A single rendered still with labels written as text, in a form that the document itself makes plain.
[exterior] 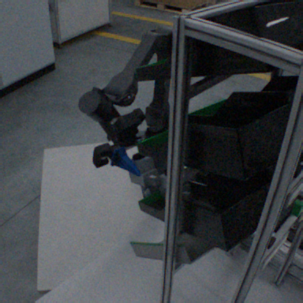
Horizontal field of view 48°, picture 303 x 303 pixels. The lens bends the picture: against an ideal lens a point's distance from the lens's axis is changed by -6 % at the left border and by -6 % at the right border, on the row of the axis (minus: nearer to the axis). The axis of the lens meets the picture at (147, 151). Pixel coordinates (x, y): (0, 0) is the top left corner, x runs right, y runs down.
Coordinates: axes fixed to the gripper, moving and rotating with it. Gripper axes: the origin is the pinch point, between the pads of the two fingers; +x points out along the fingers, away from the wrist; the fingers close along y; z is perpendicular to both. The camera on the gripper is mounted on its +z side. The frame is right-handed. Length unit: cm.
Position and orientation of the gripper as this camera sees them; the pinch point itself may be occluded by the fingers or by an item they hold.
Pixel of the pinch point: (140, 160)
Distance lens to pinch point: 83.8
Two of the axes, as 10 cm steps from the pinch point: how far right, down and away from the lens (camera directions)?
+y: 8.1, -3.3, 4.8
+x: 5.5, 7.2, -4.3
